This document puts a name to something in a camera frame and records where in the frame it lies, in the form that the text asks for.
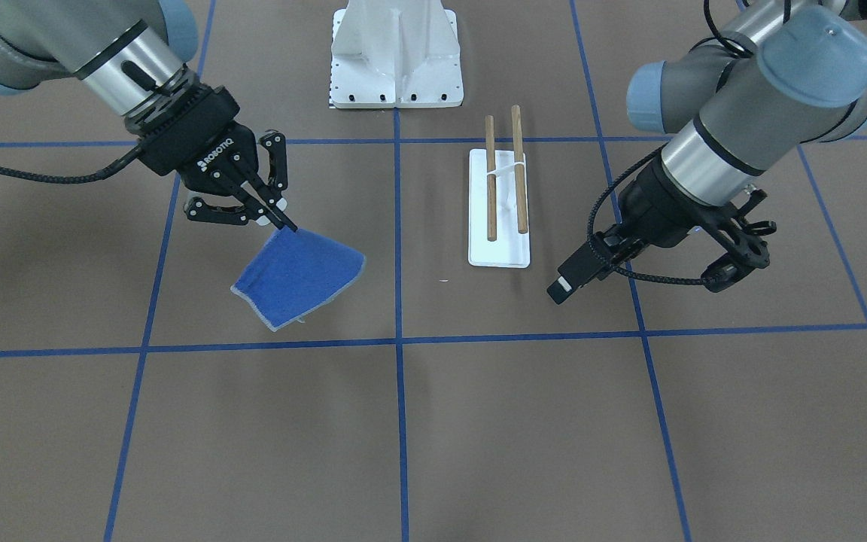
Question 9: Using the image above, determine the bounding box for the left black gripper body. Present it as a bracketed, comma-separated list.
[601, 157, 707, 260]

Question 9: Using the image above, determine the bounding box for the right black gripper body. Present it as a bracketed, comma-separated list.
[125, 85, 258, 195]

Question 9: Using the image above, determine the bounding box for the blue microfiber towel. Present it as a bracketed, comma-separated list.
[230, 227, 366, 332]

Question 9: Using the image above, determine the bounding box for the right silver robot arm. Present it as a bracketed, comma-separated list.
[0, 1, 297, 230]

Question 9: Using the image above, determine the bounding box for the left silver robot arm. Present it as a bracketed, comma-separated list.
[547, 1, 867, 304]

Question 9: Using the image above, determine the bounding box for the white wooden towel rack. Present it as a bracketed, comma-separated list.
[467, 104, 532, 269]

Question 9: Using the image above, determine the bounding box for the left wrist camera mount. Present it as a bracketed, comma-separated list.
[692, 184, 777, 293]

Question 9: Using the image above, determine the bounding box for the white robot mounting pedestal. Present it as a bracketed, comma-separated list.
[328, 1, 464, 110]

